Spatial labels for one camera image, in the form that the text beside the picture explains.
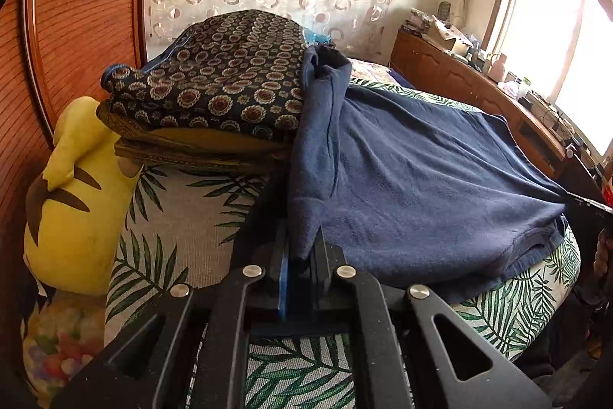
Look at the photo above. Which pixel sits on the pink white cloth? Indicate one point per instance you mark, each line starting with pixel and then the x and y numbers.
pixel 511 88

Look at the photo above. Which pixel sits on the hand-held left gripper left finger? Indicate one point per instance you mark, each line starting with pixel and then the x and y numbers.
pixel 284 284

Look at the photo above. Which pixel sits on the leaf print blanket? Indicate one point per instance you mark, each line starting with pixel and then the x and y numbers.
pixel 191 222

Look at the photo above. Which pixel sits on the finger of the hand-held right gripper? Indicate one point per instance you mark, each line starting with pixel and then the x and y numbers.
pixel 591 204

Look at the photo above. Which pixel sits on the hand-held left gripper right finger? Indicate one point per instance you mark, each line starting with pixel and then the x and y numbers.
pixel 318 279

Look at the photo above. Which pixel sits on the floral bed sheet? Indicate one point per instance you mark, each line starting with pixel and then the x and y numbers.
pixel 371 71

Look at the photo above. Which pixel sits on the navy blue printed T-shirt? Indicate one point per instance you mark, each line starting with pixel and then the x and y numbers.
pixel 407 188

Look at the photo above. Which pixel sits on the navy blue bed cover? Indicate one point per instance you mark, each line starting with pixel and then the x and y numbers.
pixel 404 81

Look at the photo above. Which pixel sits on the cardboard box with blue bags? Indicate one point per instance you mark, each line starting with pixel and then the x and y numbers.
pixel 316 39

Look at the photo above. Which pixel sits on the pink bottle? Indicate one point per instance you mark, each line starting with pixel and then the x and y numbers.
pixel 498 69

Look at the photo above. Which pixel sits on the person's right hand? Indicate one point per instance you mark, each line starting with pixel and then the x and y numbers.
pixel 601 265

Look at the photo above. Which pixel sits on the dark patterned pillow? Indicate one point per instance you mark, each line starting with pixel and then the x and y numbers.
pixel 225 69

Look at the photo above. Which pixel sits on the yellow plush toy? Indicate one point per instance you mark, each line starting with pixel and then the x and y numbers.
pixel 81 222

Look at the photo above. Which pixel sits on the stack of folded cloths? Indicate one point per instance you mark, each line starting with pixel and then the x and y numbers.
pixel 417 21

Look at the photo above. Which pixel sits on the wooden slatted wardrobe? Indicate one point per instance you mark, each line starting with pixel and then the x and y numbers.
pixel 81 6

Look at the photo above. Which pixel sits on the open cardboard box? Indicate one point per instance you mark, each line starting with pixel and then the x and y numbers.
pixel 443 37

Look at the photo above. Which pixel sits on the colourful floral pillow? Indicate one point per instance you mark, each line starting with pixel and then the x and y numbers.
pixel 57 342

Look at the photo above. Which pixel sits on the wood-framed window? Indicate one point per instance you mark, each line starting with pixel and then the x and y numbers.
pixel 541 30

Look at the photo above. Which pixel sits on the green-capped bottle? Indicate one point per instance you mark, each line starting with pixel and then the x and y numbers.
pixel 524 89

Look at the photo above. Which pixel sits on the wooden counter cabinet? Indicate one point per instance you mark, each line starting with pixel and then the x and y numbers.
pixel 445 69

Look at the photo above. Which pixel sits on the dark oval ornament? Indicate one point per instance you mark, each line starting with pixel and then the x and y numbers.
pixel 445 11

